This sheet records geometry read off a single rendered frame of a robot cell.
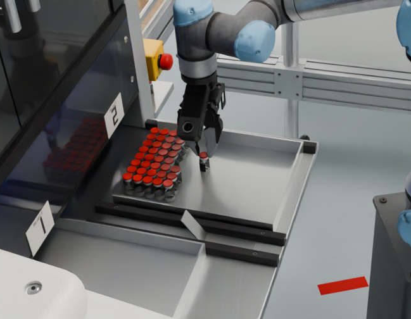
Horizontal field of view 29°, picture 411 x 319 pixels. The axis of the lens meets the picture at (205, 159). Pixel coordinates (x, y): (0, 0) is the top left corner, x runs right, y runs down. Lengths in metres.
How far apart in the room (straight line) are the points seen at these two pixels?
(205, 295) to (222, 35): 0.48
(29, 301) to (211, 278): 0.95
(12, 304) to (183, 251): 0.99
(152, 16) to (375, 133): 1.33
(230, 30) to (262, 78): 1.21
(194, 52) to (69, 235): 0.45
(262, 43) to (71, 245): 0.55
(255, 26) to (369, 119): 1.90
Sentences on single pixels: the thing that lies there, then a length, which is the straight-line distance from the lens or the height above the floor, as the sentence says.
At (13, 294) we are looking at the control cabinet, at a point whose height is 1.58.
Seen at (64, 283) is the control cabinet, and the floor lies 1.58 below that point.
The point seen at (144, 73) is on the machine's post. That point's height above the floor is 1.01.
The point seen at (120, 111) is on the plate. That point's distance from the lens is 1.70.
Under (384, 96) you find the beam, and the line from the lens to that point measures 2.61.
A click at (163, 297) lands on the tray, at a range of 1.48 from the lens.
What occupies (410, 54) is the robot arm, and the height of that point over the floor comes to 1.33.
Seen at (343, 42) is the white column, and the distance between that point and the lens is 3.21.
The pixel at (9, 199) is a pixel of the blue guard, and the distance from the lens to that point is 1.35.
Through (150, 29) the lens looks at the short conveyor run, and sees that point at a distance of 2.12.
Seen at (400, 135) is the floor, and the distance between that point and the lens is 3.23.
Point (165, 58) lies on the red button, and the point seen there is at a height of 1.01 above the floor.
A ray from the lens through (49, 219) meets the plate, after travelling 1.48.
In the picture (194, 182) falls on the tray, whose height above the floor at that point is 0.88.
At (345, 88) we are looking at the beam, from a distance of 2.60.
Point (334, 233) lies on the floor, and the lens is 2.81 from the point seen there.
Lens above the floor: 2.01
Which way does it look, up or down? 40 degrees down
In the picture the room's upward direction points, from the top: 6 degrees counter-clockwise
